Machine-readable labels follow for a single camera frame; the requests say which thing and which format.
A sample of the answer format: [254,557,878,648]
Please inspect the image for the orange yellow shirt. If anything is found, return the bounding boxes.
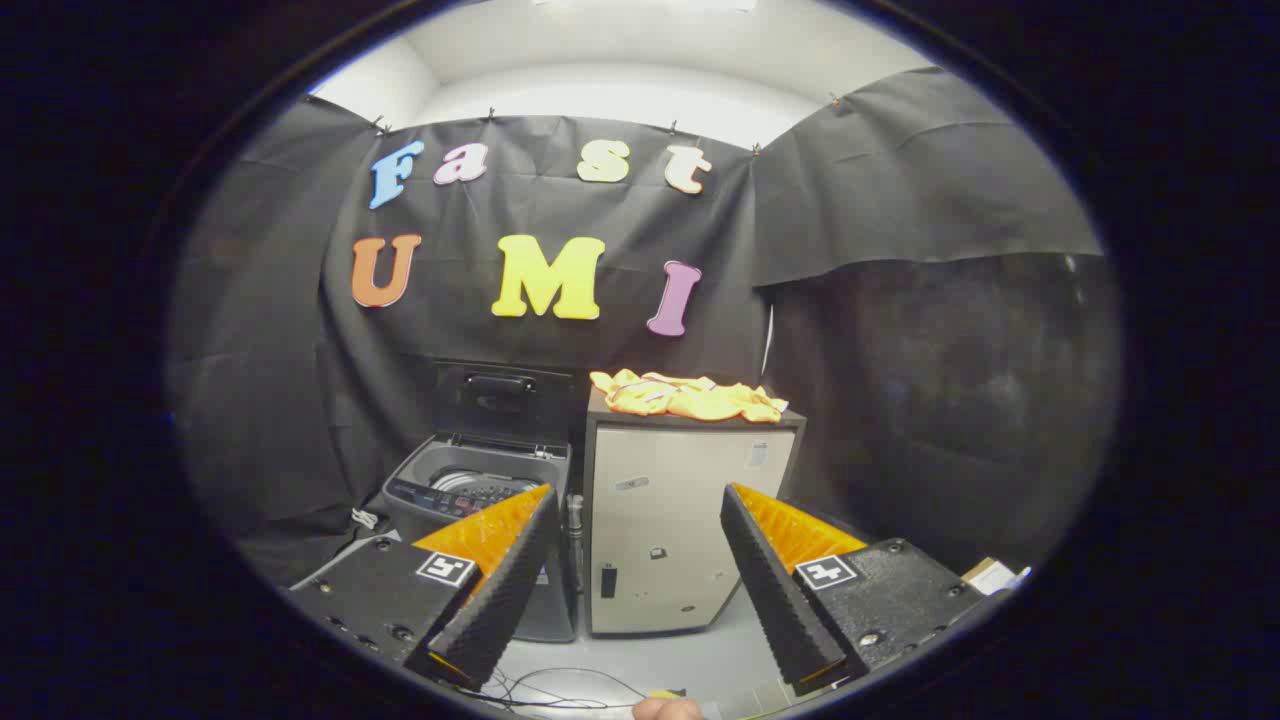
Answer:
[590,369,789,424]

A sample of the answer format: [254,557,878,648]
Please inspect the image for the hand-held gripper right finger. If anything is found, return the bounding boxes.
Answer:
[720,483,986,698]

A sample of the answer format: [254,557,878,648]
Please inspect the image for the grey washing machine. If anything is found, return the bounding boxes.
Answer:
[382,432,579,643]

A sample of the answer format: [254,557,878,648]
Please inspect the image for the brown cardboard box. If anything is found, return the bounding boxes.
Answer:
[962,557,1031,598]

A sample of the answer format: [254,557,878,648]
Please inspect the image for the beige cabinet with dark top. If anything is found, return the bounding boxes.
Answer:
[583,385,807,637]

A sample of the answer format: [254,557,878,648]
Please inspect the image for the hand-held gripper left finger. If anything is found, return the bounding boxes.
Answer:
[288,484,559,691]

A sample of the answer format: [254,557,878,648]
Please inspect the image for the black floor cables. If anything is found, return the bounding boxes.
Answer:
[455,667,686,713]

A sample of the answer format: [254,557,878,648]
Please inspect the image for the black backdrop cloth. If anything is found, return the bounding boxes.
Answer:
[168,68,1123,591]

